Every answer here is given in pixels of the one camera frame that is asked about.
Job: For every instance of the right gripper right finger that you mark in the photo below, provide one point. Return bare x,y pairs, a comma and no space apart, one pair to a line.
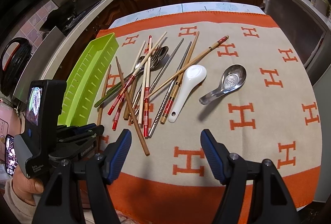
217,156

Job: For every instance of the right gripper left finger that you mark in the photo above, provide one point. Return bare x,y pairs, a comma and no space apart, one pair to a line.
116,154

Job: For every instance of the dark brown wooden chopstick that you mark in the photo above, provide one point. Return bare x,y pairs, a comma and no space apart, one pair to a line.
135,122

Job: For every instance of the twisted steel chopstick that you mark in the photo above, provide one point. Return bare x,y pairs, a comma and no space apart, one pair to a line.
136,100
163,104

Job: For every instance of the steel soup spoon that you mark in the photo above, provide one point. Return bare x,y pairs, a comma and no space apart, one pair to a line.
232,79

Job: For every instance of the white ceramic soup spoon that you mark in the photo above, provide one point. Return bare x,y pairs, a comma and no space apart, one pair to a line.
193,76

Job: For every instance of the steel teaspoon wooden handle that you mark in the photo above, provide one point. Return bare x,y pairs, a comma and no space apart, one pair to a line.
161,50

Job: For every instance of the bamboo chopstick red patterned end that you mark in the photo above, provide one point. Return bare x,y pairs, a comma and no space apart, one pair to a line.
193,61

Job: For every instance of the steel fork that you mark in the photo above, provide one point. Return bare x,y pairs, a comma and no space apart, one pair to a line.
154,62

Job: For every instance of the person's left hand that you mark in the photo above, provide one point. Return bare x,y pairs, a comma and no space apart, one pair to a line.
26,188

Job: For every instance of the smartphone on gripper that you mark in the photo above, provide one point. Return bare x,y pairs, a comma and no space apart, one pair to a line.
10,156

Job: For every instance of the green plastic utensil tray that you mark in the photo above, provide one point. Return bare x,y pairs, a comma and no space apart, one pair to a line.
85,79

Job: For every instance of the orange beige H-pattern blanket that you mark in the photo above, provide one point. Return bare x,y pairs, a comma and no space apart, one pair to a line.
273,115

